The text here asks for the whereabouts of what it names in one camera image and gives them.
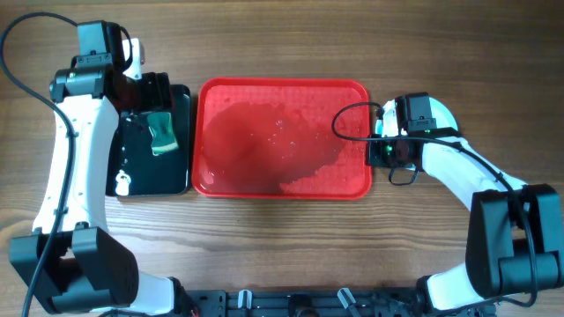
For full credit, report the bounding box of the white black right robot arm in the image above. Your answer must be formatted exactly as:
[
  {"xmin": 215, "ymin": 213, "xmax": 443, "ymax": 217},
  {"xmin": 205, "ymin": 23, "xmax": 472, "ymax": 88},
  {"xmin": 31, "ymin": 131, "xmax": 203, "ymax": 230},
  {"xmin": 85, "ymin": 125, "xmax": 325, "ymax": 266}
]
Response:
[{"xmin": 367, "ymin": 92, "xmax": 563, "ymax": 313}]

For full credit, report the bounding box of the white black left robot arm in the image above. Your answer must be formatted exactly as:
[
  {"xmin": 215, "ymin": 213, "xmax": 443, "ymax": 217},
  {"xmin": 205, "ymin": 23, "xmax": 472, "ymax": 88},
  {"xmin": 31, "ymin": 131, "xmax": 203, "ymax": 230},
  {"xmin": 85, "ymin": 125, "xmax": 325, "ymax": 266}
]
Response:
[{"xmin": 9, "ymin": 20, "xmax": 193, "ymax": 316}]

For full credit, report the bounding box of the green yellow sponge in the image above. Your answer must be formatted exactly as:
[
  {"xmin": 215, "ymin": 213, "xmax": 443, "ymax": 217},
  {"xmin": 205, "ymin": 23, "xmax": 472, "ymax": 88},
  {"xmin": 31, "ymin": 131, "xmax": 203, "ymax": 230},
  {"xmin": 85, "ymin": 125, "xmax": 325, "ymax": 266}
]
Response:
[{"xmin": 147, "ymin": 112, "xmax": 179, "ymax": 156}]

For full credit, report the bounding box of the white plate top green stain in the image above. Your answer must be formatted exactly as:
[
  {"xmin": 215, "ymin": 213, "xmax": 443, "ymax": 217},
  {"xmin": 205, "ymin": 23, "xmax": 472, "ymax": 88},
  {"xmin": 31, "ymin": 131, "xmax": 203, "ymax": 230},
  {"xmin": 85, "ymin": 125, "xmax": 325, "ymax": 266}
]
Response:
[{"xmin": 394, "ymin": 92, "xmax": 459, "ymax": 136}]

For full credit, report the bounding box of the red plastic tray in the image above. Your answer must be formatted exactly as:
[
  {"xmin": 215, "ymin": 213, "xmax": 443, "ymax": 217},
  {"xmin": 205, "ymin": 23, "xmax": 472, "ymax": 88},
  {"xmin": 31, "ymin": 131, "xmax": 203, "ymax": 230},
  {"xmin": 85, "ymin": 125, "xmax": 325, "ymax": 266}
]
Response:
[{"xmin": 191, "ymin": 77, "xmax": 372, "ymax": 200}]

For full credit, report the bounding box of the black water tray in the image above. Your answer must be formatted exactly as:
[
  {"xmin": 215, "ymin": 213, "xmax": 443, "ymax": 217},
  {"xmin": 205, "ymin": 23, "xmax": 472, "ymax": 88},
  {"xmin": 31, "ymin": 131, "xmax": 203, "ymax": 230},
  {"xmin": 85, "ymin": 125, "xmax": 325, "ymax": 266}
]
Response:
[{"xmin": 106, "ymin": 85, "xmax": 195, "ymax": 197}]

